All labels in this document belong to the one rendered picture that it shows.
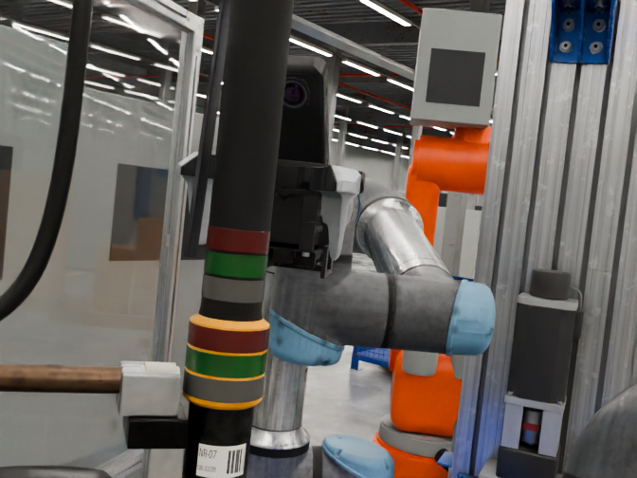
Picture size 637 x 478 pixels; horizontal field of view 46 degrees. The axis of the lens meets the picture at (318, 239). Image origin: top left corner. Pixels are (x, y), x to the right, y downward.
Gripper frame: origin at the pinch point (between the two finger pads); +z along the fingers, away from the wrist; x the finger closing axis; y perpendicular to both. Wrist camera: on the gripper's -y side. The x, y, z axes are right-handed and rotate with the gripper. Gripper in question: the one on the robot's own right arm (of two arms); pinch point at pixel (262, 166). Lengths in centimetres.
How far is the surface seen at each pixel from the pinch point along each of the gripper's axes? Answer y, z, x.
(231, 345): 9.5, 6.6, -0.7
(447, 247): 54, -1113, -71
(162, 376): 11.4, 7.4, 2.5
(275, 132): -1.6, 5.2, -1.6
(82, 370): 11.5, 8.1, 6.5
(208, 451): 15.3, 6.4, 0.0
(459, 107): -57, -384, -29
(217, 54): -5.5, 4.6, 2.1
